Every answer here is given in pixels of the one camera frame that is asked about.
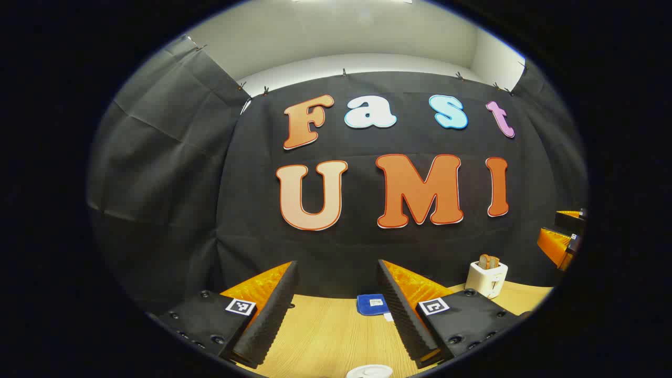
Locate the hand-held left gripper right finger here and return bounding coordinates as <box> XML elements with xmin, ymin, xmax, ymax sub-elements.
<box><xmin>376</xmin><ymin>259</ymin><xmax>531</xmax><ymax>370</ymax></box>

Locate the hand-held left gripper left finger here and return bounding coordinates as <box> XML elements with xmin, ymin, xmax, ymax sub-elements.
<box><xmin>149</xmin><ymin>261</ymin><xmax>300</xmax><ymax>370</ymax></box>

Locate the blue towel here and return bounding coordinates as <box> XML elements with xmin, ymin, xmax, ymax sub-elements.
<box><xmin>356</xmin><ymin>293</ymin><xmax>394</xmax><ymax>322</ymax></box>

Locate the white toaster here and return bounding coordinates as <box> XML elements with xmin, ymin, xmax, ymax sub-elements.
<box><xmin>465</xmin><ymin>261</ymin><xmax>509</xmax><ymax>299</ymax></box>

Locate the black backdrop cloth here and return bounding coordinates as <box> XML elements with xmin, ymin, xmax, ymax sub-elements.
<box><xmin>87</xmin><ymin>36</ymin><xmax>589</xmax><ymax>316</ymax></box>

